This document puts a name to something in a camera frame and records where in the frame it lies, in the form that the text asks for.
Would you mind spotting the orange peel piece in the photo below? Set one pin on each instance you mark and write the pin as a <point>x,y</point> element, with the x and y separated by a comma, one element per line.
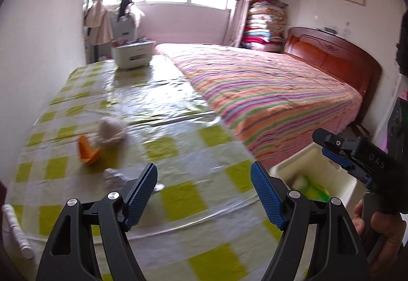
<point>87,152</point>

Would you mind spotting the white ball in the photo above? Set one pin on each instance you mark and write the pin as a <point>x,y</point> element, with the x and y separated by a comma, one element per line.
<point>110,131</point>

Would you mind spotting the white plastic bin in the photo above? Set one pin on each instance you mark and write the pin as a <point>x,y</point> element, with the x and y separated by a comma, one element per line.
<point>318,166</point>

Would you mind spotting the bed with striped cover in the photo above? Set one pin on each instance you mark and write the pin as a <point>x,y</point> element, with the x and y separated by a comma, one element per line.
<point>271,93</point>

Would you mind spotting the dark hanging cloth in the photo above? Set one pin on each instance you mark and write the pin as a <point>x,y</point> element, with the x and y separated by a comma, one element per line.
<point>402,45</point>

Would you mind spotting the white hanging garment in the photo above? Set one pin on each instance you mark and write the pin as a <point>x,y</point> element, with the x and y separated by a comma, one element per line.
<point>92,16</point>

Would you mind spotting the stack of folded blankets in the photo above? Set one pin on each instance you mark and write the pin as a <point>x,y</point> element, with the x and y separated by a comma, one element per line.
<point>264,26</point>

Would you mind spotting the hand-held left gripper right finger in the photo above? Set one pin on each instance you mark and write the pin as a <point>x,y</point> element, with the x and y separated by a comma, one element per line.
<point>267,198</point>

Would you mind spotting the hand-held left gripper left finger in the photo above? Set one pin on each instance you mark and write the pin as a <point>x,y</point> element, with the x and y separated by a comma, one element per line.
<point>140,198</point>

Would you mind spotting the white appliance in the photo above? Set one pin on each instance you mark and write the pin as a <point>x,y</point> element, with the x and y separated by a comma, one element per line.
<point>122,29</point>

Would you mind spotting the person's right hand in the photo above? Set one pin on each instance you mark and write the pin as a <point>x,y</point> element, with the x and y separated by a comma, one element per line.
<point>392,233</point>

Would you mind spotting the wooden bed headboard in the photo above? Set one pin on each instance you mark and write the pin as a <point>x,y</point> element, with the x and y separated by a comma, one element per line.
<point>338,58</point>

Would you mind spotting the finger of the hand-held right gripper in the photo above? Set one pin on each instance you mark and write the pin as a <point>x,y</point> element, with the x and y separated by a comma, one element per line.
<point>342,161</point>
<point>334,142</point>

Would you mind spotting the white storage box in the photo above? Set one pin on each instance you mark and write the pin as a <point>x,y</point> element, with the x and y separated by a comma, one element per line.
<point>132,53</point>

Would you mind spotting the white printed tube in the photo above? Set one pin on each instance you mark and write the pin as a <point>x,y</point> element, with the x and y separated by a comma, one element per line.
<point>16,230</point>

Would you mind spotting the green and white packet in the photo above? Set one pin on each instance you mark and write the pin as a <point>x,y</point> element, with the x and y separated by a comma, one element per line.
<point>310,188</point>

